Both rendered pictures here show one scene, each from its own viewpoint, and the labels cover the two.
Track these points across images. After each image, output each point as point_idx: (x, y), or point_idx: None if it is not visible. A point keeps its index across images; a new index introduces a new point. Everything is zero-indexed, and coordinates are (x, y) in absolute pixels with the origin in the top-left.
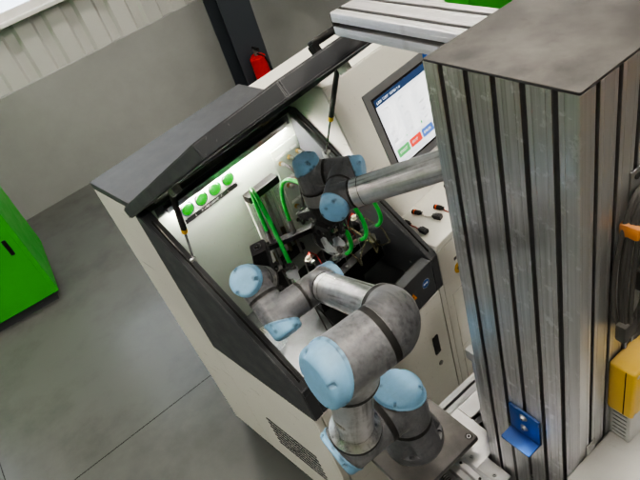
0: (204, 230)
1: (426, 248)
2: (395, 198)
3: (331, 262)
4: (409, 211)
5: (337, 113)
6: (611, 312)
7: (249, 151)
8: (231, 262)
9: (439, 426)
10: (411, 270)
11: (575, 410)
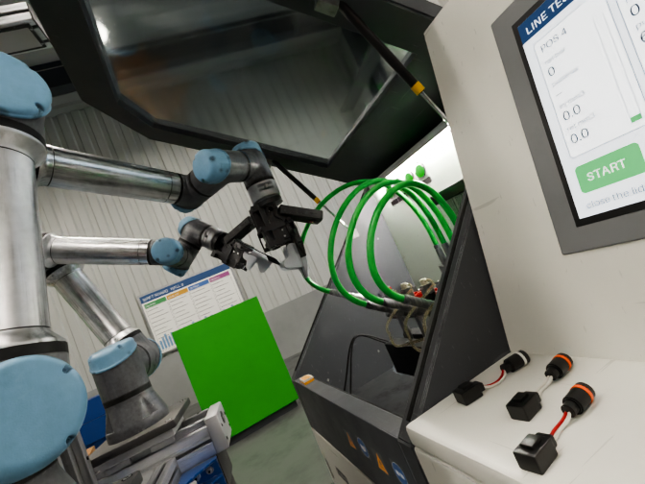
0: (407, 218)
1: (408, 410)
2: (544, 298)
3: (160, 238)
4: (578, 359)
5: (439, 77)
6: None
7: (425, 139)
8: (438, 266)
9: (113, 432)
10: (386, 417)
11: None
